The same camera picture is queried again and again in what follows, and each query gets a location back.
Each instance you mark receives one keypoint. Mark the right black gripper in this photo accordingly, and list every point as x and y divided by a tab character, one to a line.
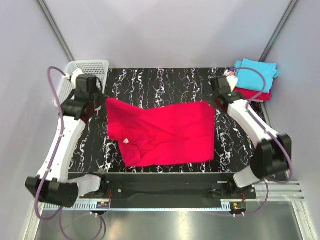
213	94

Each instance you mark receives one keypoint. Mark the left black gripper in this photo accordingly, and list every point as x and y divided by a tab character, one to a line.
102	97

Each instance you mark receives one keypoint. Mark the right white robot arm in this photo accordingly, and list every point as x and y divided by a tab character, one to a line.
272	151

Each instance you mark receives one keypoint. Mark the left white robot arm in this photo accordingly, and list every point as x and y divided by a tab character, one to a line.
51	184

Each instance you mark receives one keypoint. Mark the white plastic perforated basket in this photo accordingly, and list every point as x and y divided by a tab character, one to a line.
97	67

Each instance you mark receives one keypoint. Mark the folded cyan t-shirt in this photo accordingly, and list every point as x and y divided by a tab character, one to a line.
250	80

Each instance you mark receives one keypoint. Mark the black marbled table mat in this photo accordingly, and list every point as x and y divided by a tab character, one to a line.
151	88

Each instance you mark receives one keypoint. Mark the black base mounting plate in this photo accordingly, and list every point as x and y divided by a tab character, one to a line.
166	202

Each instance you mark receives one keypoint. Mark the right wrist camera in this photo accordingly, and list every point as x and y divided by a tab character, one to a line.
232	81

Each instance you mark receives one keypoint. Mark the aluminium extrusion rail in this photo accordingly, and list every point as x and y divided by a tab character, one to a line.
280	191

